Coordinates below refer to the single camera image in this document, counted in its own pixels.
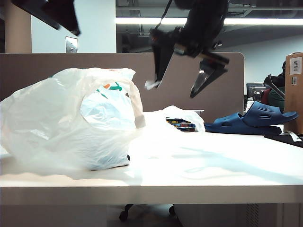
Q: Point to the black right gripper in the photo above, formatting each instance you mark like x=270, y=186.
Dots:
x=189, y=45

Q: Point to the person in green shirt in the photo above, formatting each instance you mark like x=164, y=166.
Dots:
x=277, y=99

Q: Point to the metal wall plate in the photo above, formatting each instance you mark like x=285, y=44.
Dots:
x=71, y=44

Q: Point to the tilted blue rubber slipper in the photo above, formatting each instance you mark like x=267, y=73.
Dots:
x=262, y=112

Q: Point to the brown cardboard box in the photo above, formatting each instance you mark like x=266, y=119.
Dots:
x=294, y=101

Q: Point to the long ceiling light strip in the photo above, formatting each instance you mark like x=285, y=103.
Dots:
x=260, y=21

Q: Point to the brown desk partition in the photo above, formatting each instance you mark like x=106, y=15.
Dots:
x=35, y=63

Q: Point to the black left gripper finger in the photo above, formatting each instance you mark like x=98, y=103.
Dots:
x=64, y=16
x=33, y=10

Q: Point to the flat blue rubber slipper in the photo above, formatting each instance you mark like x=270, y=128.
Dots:
x=227, y=124

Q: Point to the black computer monitor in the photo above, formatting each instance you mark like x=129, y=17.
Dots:
x=254, y=91

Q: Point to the white printed plastic bag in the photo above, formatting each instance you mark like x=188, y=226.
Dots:
x=47, y=130

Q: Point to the black flat mat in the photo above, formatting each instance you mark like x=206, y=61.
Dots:
x=284, y=139

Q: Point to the black angled bar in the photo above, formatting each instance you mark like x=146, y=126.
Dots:
x=274, y=87

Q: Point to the stacked colourful box tray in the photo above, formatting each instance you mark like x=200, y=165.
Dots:
x=182, y=124

